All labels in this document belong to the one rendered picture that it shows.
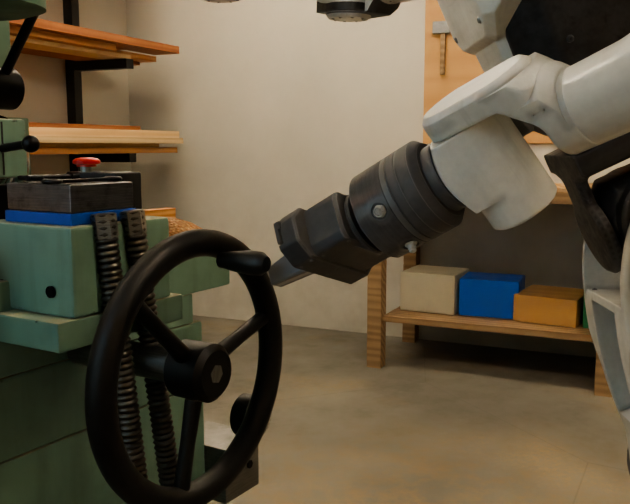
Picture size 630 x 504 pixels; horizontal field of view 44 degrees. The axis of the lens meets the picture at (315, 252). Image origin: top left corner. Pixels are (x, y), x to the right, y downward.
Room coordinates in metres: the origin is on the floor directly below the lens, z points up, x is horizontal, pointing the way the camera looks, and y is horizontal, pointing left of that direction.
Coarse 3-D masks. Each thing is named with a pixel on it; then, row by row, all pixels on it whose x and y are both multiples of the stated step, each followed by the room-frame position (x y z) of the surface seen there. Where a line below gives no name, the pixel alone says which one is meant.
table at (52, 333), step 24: (192, 264) 1.04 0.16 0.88; (216, 264) 1.08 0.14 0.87; (0, 288) 0.79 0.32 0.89; (192, 288) 1.04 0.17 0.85; (0, 312) 0.78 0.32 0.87; (24, 312) 0.78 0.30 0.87; (168, 312) 0.86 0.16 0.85; (0, 336) 0.77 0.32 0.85; (24, 336) 0.75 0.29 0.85; (48, 336) 0.74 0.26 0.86; (72, 336) 0.74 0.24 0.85
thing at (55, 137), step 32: (64, 0) 4.44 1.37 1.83; (32, 32) 3.58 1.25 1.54; (64, 32) 3.68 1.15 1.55; (96, 32) 3.88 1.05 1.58; (96, 64) 4.35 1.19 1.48; (128, 64) 4.28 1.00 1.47; (32, 128) 3.57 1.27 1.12; (64, 128) 3.76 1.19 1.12; (96, 128) 3.96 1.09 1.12; (128, 128) 4.19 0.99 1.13; (128, 160) 4.27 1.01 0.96
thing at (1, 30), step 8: (0, 24) 1.19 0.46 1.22; (8, 24) 1.20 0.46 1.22; (0, 32) 1.19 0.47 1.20; (8, 32) 1.20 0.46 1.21; (0, 40) 1.19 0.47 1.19; (8, 40) 1.20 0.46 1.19; (0, 48) 1.19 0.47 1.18; (8, 48) 1.20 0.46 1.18; (0, 56) 1.19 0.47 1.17; (0, 64) 1.19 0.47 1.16
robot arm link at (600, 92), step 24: (624, 48) 0.56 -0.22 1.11; (576, 72) 0.59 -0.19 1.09; (600, 72) 0.57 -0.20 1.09; (624, 72) 0.56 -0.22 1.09; (576, 96) 0.59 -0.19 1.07; (600, 96) 0.57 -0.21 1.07; (624, 96) 0.56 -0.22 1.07; (576, 120) 0.59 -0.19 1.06; (600, 120) 0.58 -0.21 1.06; (624, 120) 0.57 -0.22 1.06
